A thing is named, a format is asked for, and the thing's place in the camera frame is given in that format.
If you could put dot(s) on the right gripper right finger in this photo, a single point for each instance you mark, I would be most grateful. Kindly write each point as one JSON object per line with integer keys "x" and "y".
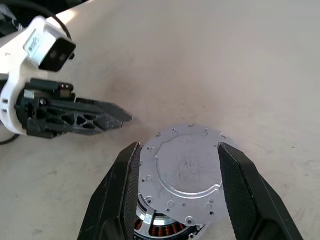
{"x": 250, "y": 205}

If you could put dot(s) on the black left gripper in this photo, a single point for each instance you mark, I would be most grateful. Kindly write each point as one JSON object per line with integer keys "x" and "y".
{"x": 45, "y": 86}

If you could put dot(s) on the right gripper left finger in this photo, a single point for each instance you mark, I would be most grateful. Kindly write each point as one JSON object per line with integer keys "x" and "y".
{"x": 112, "y": 200}

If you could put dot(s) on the motor stator with copper windings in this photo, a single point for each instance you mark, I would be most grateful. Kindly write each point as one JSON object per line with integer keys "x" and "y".
{"x": 150, "y": 221}

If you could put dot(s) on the round silver disc part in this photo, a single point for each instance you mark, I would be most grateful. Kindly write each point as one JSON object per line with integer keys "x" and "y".
{"x": 185, "y": 170}

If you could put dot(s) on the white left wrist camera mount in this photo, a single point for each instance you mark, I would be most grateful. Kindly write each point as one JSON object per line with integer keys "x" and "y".
{"x": 15, "y": 75}

